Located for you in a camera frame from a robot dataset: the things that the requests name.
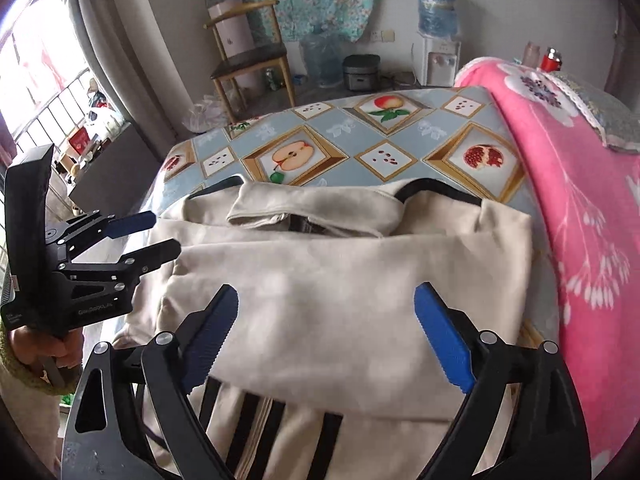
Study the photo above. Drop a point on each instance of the grey curtain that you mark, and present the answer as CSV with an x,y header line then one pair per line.
x,y
130,60

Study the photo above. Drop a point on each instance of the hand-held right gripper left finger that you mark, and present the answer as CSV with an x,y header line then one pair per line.
x,y
212,335

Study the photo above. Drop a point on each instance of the grey lace-trimmed pillow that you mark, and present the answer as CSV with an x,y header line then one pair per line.
x,y
610,110

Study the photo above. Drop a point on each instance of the clear plastic bag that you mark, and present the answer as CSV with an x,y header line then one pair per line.
x,y
202,115

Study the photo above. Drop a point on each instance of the cream zip jacket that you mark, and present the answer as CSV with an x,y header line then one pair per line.
x,y
325,300

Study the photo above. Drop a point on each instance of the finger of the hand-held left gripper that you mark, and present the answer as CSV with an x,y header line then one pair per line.
x,y
132,224
160,251

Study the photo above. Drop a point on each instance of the person's left hand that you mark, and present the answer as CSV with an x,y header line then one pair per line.
x,y
35,350

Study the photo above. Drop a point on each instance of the blue water bottle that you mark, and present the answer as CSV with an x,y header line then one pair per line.
x,y
437,10

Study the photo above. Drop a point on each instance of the black rice cooker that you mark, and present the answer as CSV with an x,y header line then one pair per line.
x,y
360,75

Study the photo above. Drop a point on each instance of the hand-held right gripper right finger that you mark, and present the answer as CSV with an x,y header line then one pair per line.
x,y
442,340

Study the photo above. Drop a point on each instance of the white window railing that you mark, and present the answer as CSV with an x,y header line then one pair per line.
x,y
50,105

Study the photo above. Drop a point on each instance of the pink cup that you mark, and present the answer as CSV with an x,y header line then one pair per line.
x,y
531,55

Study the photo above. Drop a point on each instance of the wooden chair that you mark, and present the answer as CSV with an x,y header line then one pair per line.
x,y
250,60

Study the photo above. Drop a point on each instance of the white water dispenser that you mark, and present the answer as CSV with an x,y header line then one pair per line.
x,y
440,65

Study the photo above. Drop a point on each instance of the pink floral blanket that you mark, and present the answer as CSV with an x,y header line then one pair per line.
x,y
575,185

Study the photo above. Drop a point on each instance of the wall socket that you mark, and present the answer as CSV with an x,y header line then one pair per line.
x,y
383,36

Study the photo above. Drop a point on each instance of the fruit print bed sheet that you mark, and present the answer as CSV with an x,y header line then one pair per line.
x,y
350,130

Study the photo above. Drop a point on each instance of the red bottle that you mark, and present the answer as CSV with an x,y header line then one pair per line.
x,y
550,64

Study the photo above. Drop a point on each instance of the empty clear water jug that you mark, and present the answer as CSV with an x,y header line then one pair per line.
x,y
322,60

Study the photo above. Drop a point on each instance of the red box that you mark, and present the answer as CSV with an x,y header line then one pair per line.
x,y
80,141

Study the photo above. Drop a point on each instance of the pale pink box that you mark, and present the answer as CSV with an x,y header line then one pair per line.
x,y
232,35

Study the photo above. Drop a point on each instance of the cream black-striped garment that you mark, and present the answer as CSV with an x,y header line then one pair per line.
x,y
300,440

